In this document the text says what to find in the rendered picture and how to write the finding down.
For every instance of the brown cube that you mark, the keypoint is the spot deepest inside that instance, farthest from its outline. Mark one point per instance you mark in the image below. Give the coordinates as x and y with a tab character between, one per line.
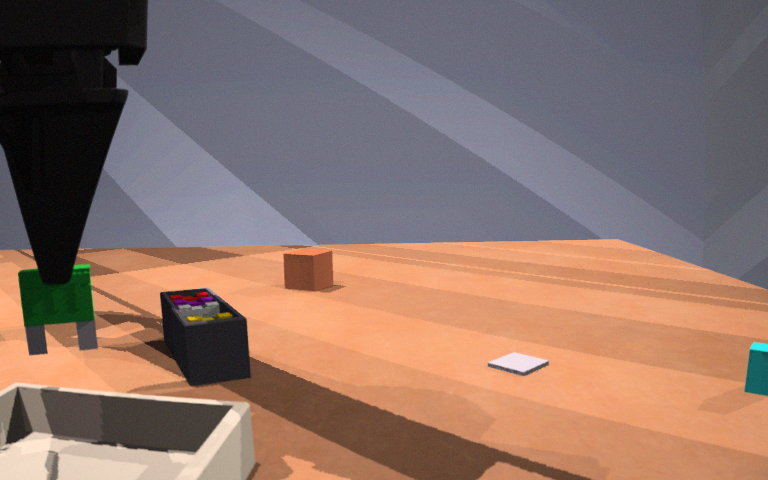
308	269

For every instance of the black fuse block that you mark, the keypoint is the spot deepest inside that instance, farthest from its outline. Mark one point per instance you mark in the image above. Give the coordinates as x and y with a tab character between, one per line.
205	351

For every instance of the white open tray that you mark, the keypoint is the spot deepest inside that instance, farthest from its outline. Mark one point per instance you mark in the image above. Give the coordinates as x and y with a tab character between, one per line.
55	433

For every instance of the teal block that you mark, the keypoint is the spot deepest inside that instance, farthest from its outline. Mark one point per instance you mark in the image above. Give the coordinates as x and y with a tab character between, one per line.
757	370

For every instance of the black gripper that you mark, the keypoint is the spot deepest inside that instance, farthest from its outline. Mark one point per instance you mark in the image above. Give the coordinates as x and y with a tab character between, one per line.
59	109

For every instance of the yellow fuse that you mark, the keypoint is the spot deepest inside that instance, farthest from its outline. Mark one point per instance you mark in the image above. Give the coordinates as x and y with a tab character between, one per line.
218	316

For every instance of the green blade fuse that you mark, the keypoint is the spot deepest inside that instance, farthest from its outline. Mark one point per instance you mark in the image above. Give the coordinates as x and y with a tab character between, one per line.
51	304

